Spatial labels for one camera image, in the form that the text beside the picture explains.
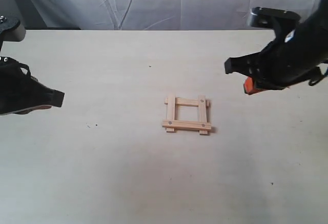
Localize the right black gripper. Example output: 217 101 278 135
224 24 327 95

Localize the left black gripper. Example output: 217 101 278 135
1 56 65 115

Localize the wooden stick with holes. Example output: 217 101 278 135
162 120 212 131
198 95 207 128

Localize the plain wooden stick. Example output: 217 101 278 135
164 97 210 107
167 94 175 125

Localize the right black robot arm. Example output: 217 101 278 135
224 0 327 95

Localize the white backdrop cloth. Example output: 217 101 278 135
1 0 320 30

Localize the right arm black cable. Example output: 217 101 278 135
307 65 328 86

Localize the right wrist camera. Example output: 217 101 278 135
248 7 301 43

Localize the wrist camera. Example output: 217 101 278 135
248 7 301 43
1 15 26 42

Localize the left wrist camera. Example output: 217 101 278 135
1 15 26 42

